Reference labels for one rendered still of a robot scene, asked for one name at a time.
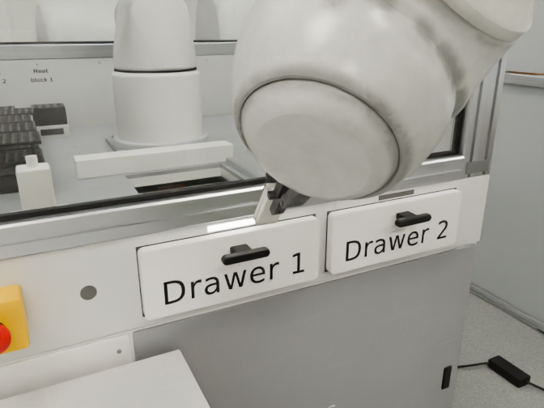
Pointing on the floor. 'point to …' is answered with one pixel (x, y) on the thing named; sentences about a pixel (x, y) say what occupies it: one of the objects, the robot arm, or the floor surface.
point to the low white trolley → (122, 388)
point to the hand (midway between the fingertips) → (272, 204)
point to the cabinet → (301, 342)
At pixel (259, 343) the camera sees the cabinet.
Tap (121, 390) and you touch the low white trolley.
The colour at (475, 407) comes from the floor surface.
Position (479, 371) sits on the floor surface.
